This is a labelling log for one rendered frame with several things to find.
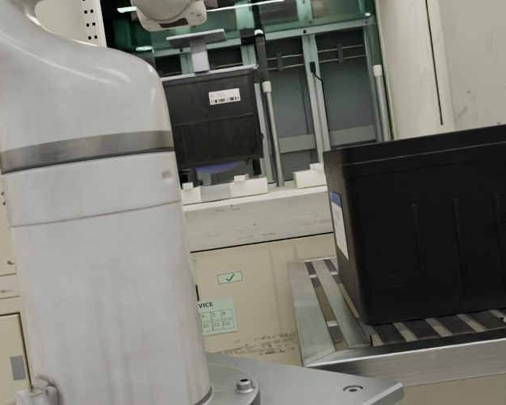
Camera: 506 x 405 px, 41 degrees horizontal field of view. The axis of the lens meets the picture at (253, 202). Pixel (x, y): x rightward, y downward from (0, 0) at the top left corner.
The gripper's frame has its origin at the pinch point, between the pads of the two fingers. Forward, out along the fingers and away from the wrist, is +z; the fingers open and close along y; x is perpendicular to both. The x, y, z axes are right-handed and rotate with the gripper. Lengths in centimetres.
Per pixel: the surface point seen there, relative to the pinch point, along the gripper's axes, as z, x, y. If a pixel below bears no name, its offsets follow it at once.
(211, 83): 22.1, -8.8, 2.4
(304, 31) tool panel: 84, 10, 27
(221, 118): 22.0, -15.9, 3.3
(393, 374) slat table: -60, -44, 19
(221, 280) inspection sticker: 2.0, -44.8, 0.4
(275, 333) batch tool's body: 2, -55, 8
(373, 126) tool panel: 90, -20, 44
